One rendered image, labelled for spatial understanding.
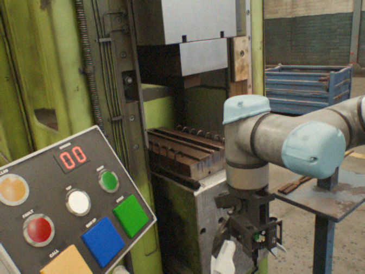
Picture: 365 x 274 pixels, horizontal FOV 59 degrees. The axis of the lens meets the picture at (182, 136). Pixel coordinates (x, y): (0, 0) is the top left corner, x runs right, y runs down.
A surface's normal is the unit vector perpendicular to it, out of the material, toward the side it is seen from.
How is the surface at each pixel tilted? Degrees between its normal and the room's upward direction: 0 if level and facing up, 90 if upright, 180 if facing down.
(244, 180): 90
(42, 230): 60
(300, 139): 54
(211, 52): 90
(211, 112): 90
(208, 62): 90
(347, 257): 0
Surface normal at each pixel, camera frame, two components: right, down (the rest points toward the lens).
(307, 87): -0.68, 0.27
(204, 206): 0.64, 0.18
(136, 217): 0.74, -0.42
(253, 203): -0.90, 0.21
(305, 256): -0.08, -0.95
